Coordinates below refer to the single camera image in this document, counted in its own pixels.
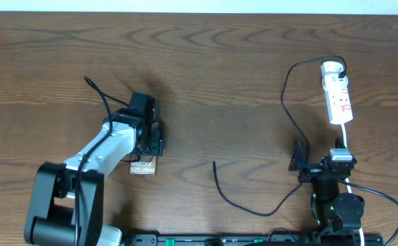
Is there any white power strip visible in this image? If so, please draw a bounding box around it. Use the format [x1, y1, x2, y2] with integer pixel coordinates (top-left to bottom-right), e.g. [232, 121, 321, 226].
[321, 61, 353, 125]

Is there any black charger cable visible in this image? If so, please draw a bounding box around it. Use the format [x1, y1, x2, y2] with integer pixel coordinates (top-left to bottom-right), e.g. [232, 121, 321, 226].
[212, 55, 348, 217]

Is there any Galaxy S25 Ultra smartphone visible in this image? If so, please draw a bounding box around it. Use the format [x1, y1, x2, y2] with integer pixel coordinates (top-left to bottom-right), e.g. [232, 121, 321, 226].
[129, 156, 157, 176]

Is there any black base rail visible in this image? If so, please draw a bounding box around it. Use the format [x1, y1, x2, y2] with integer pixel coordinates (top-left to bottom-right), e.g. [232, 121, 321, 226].
[129, 232, 384, 246]

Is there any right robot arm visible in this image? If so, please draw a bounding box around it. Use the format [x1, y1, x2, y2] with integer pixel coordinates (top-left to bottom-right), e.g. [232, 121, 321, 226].
[289, 139, 364, 244]

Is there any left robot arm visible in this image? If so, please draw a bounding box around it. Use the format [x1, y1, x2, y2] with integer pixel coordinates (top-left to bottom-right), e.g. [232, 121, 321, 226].
[24, 92, 163, 245]

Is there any white power strip cord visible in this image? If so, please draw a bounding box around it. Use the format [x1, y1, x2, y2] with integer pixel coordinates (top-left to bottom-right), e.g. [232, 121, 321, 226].
[340, 123, 365, 246]

